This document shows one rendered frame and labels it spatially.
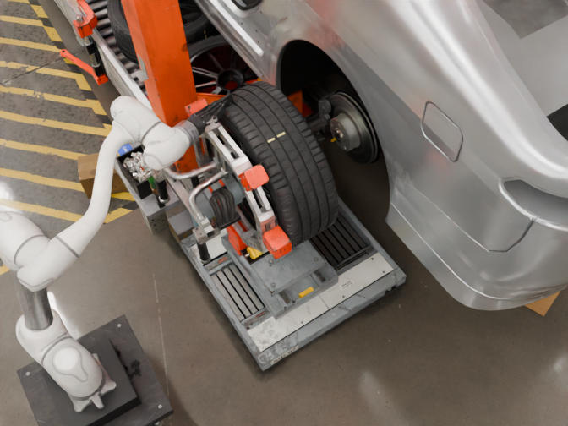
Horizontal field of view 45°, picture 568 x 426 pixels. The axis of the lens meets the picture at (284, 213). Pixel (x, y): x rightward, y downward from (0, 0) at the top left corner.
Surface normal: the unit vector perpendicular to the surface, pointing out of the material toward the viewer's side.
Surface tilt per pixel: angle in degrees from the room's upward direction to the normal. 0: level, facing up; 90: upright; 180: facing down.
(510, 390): 0
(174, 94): 90
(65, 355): 6
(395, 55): 81
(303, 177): 50
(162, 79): 90
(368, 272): 0
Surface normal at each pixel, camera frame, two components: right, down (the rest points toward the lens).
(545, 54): 0.18, -0.25
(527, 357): -0.03, -0.55
